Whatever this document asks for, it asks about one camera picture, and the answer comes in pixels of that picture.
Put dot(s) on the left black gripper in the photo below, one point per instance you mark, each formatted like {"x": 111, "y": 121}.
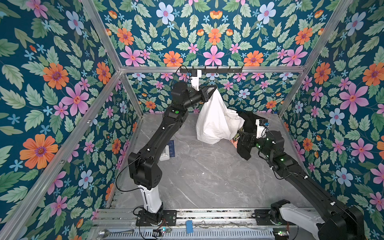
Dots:
{"x": 205, "y": 94}

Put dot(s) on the blue patterned card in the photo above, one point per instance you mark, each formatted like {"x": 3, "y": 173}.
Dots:
{"x": 171, "y": 146}

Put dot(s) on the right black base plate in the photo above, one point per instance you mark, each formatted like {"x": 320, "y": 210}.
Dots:
{"x": 264, "y": 218}

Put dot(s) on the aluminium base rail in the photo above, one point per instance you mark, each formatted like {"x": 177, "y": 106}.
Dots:
{"x": 209, "y": 224}

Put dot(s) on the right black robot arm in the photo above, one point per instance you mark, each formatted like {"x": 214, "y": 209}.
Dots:
{"x": 332, "y": 220}

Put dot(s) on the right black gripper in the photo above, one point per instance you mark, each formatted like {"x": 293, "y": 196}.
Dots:
{"x": 247, "y": 136}

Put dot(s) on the black cloth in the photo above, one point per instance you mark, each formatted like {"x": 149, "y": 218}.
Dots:
{"x": 249, "y": 125}

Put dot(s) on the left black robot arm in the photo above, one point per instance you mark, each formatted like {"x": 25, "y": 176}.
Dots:
{"x": 143, "y": 166}

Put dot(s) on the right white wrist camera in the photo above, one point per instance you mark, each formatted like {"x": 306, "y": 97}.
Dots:
{"x": 262, "y": 125}

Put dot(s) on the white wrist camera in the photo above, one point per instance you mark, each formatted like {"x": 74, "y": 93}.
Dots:
{"x": 262, "y": 125}
{"x": 195, "y": 79}

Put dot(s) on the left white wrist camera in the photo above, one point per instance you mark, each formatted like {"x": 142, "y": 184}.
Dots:
{"x": 195, "y": 79}

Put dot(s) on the black hook rail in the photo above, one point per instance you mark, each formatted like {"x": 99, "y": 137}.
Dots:
{"x": 214, "y": 70}

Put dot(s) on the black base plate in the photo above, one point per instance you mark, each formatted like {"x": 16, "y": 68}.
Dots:
{"x": 163, "y": 217}
{"x": 264, "y": 218}

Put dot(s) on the white cloth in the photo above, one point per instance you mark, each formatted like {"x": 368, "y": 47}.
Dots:
{"x": 216, "y": 122}

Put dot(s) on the metal spoon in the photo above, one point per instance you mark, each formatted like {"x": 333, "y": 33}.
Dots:
{"x": 106, "y": 233}

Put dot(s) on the blue tape piece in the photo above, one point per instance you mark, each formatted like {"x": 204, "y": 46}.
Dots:
{"x": 189, "y": 227}

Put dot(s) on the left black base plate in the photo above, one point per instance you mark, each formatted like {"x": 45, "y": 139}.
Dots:
{"x": 163, "y": 217}

